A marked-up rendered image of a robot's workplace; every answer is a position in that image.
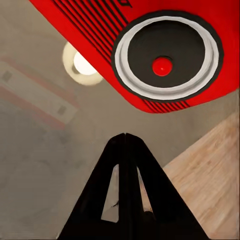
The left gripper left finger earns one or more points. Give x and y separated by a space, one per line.
84 221

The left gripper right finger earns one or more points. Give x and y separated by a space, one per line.
175 221

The radio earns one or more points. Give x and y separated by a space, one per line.
160 55

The coffee table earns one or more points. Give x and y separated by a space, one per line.
57 115

